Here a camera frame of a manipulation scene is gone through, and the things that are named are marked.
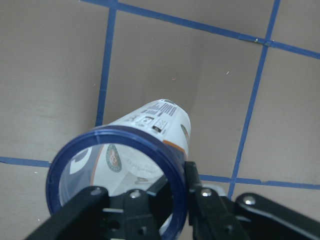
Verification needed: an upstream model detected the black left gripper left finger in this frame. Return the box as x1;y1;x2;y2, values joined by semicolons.
27;186;160;240

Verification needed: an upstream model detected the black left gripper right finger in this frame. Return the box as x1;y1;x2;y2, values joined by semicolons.
184;161;320;240

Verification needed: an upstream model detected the white blue tennis ball can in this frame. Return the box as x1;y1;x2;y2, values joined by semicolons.
45;99;191;240

